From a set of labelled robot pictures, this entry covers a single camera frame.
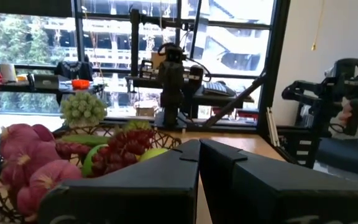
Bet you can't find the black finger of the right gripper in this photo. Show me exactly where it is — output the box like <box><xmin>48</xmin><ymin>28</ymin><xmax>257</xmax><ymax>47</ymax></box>
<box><xmin>157</xmin><ymin>61</ymin><xmax>172</xmax><ymax>94</ymax></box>
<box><xmin>170</xmin><ymin>61</ymin><xmax>185</xmax><ymax>94</ymax></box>

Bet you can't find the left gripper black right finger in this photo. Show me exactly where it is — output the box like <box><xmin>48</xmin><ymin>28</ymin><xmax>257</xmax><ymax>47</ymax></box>
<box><xmin>199</xmin><ymin>138</ymin><xmax>358</xmax><ymax>224</ymax></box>

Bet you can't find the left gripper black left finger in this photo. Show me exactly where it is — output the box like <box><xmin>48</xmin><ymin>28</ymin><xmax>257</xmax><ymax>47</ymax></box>
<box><xmin>37</xmin><ymin>139</ymin><xmax>201</xmax><ymax>224</ymax></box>

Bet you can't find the dark red grape bunch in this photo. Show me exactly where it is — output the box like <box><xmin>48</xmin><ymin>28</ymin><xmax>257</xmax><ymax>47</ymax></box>
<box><xmin>91</xmin><ymin>119</ymin><xmax>157</xmax><ymax>178</ymax></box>

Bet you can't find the olive green fruit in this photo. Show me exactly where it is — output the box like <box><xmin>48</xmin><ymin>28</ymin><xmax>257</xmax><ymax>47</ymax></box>
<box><xmin>138</xmin><ymin>147</ymin><xmax>169</xmax><ymax>162</ymax></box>

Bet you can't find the bright green round fruit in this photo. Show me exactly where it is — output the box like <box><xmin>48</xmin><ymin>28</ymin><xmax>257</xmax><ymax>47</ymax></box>
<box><xmin>81</xmin><ymin>143</ymin><xmax>109</xmax><ymax>178</ymax></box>

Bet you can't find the purple onion braid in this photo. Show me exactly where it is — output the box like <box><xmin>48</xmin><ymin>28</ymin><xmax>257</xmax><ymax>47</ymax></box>
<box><xmin>0</xmin><ymin>123</ymin><xmax>83</xmax><ymax>218</ymax></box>

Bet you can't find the cardboard box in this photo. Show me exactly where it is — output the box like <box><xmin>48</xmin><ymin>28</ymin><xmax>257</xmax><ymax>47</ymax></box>
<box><xmin>135</xmin><ymin>106</ymin><xmax>155</xmax><ymax>118</ymax></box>

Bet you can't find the black white keyboard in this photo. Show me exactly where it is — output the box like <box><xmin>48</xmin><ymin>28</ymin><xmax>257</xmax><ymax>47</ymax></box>
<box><xmin>203</xmin><ymin>81</ymin><xmax>236</xmax><ymax>97</ymax></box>

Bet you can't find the black monitor stand pole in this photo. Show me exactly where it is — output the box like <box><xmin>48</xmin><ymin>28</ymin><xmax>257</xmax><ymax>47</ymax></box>
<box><xmin>128</xmin><ymin>8</ymin><xmax>183</xmax><ymax>78</ymax></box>

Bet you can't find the orange bowl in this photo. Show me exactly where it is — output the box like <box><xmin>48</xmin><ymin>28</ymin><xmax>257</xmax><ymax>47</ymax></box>
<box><xmin>71</xmin><ymin>78</ymin><xmax>91</xmax><ymax>90</ymax></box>

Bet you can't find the potted green plant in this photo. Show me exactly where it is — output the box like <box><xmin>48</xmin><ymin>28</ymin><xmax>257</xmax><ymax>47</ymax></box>
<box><xmin>60</xmin><ymin>91</ymin><xmax>108</xmax><ymax>129</ymax></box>

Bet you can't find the dark patterned cloth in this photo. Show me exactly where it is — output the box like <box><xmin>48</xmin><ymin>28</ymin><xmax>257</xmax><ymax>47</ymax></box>
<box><xmin>54</xmin><ymin>60</ymin><xmax>93</xmax><ymax>82</ymax></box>

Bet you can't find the person's hand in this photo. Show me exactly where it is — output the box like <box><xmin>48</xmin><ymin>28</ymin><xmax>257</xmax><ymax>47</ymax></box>
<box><xmin>334</xmin><ymin>101</ymin><xmax>358</xmax><ymax>131</ymax></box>

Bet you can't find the black desk device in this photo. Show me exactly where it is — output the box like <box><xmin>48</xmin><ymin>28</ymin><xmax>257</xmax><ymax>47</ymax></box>
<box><xmin>26</xmin><ymin>73</ymin><xmax>71</xmax><ymax>91</ymax></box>

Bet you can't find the white paper roll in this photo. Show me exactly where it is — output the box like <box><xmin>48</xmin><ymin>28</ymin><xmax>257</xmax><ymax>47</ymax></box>
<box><xmin>0</xmin><ymin>63</ymin><xmax>18</xmax><ymax>83</ymax></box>

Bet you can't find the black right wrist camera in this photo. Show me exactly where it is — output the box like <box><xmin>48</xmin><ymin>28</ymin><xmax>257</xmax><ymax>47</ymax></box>
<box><xmin>157</xmin><ymin>42</ymin><xmax>188</xmax><ymax>63</ymax></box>

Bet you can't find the yellow hanging cable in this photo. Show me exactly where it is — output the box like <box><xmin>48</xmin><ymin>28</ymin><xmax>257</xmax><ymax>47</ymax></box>
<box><xmin>311</xmin><ymin>0</ymin><xmax>326</xmax><ymax>52</ymax></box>

